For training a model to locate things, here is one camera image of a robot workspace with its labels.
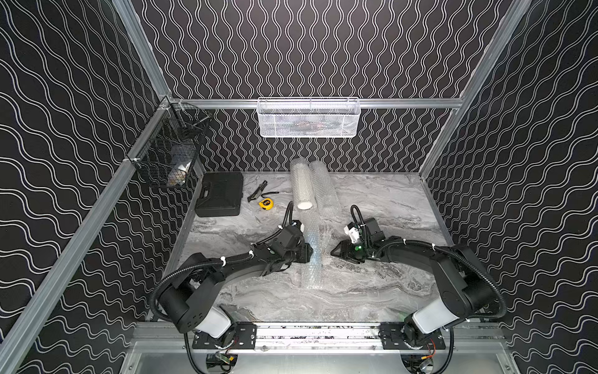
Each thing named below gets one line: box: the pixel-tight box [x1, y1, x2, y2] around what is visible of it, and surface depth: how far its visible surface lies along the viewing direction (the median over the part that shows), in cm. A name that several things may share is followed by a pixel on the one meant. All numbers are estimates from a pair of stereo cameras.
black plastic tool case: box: [194, 171, 244, 218], surface depth 108 cm
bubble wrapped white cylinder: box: [289, 157, 317, 212], surface depth 109 cm
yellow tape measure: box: [258, 197, 275, 211], surface depth 108 cm
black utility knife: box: [246, 179, 268, 203], surface depth 115 cm
